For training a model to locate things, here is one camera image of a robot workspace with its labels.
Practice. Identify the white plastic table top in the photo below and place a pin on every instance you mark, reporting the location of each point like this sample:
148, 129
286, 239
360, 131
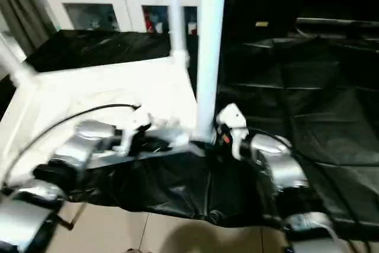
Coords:
89, 93

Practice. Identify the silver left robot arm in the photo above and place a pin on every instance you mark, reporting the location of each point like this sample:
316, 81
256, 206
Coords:
71, 149

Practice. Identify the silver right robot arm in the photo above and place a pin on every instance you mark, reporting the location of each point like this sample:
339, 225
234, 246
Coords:
284, 158

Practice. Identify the black work surface mat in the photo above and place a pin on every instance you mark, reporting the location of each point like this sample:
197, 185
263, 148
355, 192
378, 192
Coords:
296, 87

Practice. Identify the red item in cabinet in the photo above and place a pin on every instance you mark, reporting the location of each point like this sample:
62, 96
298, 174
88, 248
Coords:
148, 22

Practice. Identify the grey metal bar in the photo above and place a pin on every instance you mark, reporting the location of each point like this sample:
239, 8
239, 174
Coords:
340, 22

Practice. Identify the grey curtain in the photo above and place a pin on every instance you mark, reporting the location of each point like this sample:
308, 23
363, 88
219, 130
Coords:
20, 10

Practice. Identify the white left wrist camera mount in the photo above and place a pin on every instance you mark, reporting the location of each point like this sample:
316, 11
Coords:
134, 125

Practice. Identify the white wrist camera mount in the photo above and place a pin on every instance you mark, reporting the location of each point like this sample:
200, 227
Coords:
134, 125
235, 119

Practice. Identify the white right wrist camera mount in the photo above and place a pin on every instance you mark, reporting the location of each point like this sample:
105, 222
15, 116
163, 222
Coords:
235, 119

